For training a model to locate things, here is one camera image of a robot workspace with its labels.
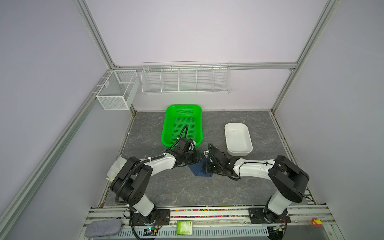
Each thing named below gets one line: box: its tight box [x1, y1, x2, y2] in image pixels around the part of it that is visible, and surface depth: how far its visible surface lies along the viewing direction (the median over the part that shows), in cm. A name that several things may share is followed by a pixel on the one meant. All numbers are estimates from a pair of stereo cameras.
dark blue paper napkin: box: [188, 157, 213, 178], surface depth 90 cm
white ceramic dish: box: [224, 122, 253, 157], surface depth 104 cm
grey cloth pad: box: [85, 219, 122, 238], surface depth 70 cm
